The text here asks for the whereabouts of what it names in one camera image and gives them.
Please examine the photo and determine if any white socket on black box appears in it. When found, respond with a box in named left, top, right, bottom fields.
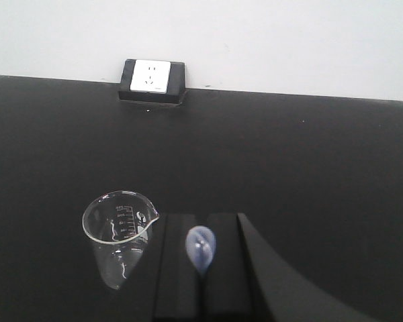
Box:
left=118, top=59, right=186, bottom=106

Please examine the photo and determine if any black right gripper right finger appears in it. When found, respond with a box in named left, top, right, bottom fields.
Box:
left=204, top=213, right=372, bottom=321

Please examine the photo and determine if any clear plastic pipette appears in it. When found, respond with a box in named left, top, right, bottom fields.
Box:
left=185, top=225, right=216, bottom=276

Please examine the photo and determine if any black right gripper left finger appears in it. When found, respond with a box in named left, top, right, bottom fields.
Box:
left=154, top=214, right=204, bottom=319

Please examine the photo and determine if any clear glass beaker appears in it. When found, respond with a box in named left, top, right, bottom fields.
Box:
left=82, top=191, right=159, bottom=290

